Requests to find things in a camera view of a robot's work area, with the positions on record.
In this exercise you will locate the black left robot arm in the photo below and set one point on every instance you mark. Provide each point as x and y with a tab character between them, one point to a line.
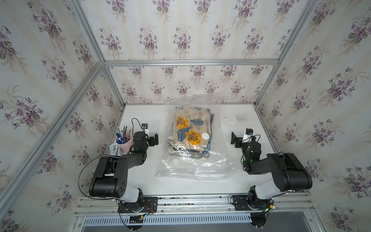
110	179

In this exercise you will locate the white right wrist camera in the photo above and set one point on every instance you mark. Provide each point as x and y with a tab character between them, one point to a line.
247	135

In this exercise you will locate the white toothpaste box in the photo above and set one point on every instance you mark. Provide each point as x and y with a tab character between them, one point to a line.
114	149

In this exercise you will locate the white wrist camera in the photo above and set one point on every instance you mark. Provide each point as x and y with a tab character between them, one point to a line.
247	135
145	128

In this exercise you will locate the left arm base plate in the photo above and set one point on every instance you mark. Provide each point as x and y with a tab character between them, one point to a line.
138	205

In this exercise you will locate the beige floral fleece blanket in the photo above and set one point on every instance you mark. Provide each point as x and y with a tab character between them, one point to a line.
188	125

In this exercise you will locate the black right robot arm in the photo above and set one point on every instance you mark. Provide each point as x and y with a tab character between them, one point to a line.
287	174

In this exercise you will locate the aluminium mounting rail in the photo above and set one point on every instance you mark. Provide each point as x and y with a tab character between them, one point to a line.
194	204

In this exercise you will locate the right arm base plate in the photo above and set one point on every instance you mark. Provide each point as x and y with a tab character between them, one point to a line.
245	202

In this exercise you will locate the pink pen cup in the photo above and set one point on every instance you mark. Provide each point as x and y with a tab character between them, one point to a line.
124	146

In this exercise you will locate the white round bag valve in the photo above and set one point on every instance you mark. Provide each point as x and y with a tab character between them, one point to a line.
205	136

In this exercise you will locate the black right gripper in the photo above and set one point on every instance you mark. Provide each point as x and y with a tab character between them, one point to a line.
237	139

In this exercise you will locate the clear plastic vacuum bag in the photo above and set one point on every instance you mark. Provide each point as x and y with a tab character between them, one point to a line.
212	165

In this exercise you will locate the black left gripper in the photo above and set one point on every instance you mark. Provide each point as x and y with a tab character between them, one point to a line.
154	139

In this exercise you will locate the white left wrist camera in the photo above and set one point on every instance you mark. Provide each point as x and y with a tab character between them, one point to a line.
145	128

